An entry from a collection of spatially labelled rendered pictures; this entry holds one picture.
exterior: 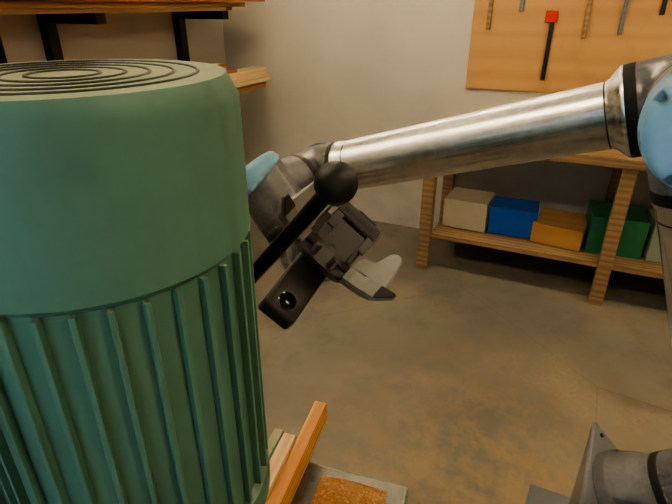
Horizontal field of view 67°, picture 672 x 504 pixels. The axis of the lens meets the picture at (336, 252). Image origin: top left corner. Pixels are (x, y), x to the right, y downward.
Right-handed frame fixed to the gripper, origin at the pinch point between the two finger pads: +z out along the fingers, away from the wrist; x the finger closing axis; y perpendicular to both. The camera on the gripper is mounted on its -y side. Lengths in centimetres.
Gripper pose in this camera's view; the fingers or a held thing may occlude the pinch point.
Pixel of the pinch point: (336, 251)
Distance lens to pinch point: 50.4
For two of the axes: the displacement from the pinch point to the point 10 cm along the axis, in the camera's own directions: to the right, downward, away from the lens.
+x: 7.3, 6.8, 0.8
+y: 6.6, -7.3, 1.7
